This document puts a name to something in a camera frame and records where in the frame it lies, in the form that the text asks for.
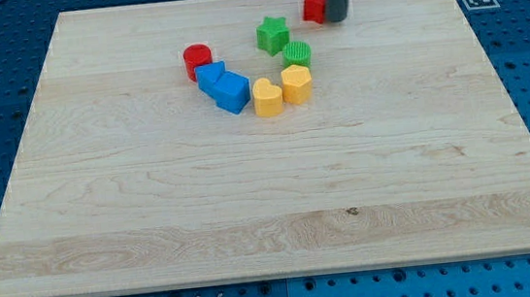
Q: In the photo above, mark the red star block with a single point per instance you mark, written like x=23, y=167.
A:
x=314, y=11

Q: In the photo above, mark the green star block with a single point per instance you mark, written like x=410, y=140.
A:
x=272, y=34

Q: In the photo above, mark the green ridged cylinder block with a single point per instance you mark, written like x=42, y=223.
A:
x=296, y=53

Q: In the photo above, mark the yellow pentagon block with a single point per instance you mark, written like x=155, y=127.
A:
x=296, y=84

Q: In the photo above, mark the yellow heart block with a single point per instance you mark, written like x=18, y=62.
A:
x=267, y=98

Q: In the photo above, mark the blue cube block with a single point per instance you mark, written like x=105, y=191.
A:
x=231, y=92

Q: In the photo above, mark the red cylinder block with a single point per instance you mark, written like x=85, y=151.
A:
x=195, y=56

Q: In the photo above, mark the blue triangle block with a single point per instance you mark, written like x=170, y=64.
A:
x=207, y=76

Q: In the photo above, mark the light wooden board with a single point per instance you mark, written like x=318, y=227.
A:
x=129, y=179

